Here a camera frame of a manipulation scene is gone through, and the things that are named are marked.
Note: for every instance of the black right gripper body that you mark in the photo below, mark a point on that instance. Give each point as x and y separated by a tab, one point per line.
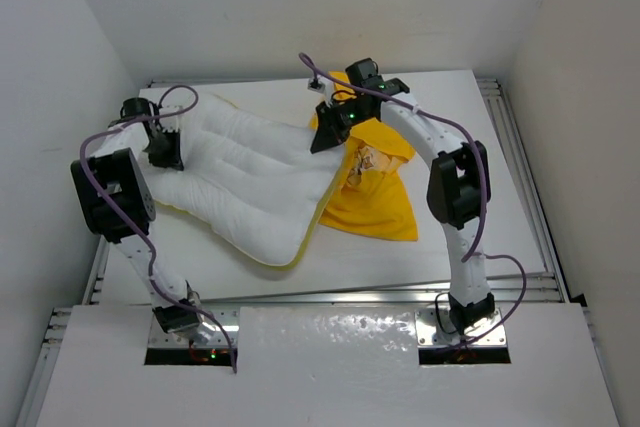
353	109

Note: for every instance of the yellow pillowcase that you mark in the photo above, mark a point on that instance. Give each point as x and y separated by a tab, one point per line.
370	198

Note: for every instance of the white pillow with yellow edge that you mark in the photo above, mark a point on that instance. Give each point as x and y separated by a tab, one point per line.
254	181

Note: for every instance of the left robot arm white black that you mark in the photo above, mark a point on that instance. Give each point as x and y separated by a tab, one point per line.
117	205

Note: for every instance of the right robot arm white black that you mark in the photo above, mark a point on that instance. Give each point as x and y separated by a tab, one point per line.
458	189

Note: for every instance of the white front cover panel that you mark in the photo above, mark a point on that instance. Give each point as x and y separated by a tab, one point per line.
327	367

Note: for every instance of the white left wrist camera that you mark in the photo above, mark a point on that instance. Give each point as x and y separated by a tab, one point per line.
170	118

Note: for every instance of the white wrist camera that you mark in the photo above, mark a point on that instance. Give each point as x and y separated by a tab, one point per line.
170	118
316	85

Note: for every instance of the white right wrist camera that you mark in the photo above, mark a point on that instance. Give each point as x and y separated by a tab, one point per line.
316	85

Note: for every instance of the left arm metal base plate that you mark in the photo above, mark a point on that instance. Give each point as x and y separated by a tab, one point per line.
208	347

